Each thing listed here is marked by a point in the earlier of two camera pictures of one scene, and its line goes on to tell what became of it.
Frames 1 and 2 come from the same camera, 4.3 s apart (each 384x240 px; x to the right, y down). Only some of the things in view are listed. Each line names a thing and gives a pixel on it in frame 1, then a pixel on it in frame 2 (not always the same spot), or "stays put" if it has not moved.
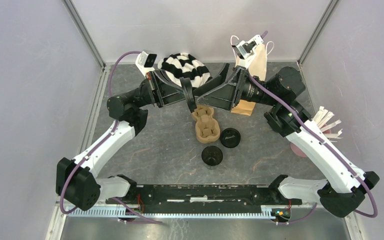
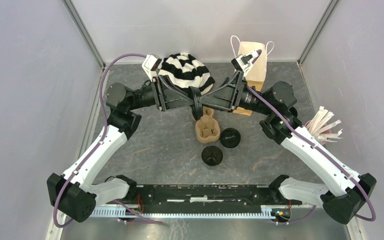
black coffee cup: [212, 155] stays put
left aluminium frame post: [82, 29] stays put
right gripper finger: [209, 86] to [224, 89]
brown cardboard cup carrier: [207, 128] stays put
